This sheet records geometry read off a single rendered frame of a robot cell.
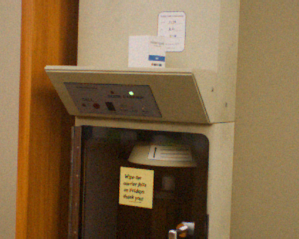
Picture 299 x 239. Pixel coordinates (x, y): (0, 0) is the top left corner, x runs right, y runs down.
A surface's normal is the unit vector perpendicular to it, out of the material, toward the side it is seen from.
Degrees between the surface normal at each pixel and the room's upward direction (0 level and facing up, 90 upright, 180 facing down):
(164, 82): 135
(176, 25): 90
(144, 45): 90
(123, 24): 90
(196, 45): 90
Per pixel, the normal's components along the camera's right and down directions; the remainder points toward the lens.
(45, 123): 0.89, 0.06
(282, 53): -0.46, 0.03
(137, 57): -0.66, 0.01
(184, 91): -0.36, 0.72
